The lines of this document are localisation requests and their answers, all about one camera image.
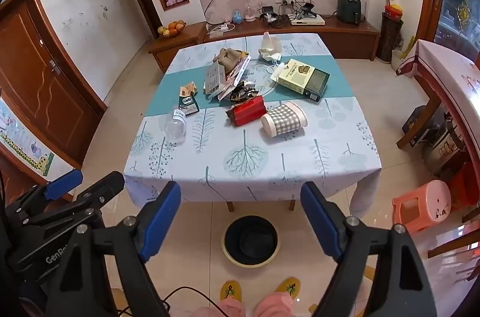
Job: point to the black bin yellow rim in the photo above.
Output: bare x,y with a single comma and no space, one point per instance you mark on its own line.
251,242

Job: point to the clear plastic bottle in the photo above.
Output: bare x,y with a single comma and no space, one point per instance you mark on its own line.
175,129

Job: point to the wooden television cabinet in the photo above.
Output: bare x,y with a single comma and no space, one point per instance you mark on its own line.
348,36

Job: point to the tall dark woven basket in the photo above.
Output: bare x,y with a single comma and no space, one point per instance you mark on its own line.
389,38

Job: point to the steel pot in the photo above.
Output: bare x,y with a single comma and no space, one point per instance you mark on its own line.
442,150

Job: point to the leaf print tablecloth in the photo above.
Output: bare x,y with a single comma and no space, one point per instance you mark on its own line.
243,156

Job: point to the brown paper bag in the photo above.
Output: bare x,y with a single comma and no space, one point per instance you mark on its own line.
228,56

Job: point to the red yellow containers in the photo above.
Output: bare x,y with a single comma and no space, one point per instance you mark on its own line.
393,11

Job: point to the fruit bowl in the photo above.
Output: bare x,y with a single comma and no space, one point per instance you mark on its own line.
171,28

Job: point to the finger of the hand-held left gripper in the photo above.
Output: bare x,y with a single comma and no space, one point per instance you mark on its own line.
101,189
62,185

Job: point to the red bucket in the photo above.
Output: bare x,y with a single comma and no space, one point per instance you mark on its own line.
467,184

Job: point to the wooden chair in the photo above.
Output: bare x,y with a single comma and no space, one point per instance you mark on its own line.
455,244

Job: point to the small printed snack packet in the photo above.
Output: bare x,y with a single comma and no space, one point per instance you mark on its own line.
187,90

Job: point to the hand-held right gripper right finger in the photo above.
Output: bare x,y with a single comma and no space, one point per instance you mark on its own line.
320,223

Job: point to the red packet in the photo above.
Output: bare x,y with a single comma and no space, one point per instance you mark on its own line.
249,111

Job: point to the yellow knitted slipper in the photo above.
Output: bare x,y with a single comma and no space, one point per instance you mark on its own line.
288,287
230,290

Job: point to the cream green box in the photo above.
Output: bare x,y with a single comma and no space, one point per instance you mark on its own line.
302,79

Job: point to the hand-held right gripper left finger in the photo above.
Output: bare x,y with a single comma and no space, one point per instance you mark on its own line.
159,227

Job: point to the pink plastic stool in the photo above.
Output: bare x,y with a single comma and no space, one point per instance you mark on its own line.
423,206

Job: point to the black yellow wrapper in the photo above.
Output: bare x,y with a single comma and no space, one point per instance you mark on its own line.
243,92

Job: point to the dark green air fryer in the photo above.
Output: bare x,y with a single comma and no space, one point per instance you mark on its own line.
348,8

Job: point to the white box red edge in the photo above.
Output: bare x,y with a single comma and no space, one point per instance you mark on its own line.
238,71

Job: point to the checked paper cup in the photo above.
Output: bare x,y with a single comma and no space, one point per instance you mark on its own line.
285,117

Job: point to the side table white cloth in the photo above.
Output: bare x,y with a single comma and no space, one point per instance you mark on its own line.
446,71

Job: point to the small green carton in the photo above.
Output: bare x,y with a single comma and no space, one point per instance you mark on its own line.
189,106

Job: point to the disposable face mask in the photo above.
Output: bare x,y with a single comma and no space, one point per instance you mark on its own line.
275,58

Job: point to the person's pink pants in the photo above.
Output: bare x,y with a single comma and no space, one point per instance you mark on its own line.
273,306

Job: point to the brown wooden door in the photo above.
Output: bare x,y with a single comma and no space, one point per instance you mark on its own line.
41,77

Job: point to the dark cardboard box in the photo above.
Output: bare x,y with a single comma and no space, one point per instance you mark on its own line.
416,124

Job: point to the white set-top box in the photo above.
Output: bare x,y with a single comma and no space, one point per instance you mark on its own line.
307,21

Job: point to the white bucket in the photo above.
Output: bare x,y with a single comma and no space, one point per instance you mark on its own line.
396,60

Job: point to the white printed leaflet box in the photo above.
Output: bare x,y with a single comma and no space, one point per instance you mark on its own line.
213,77

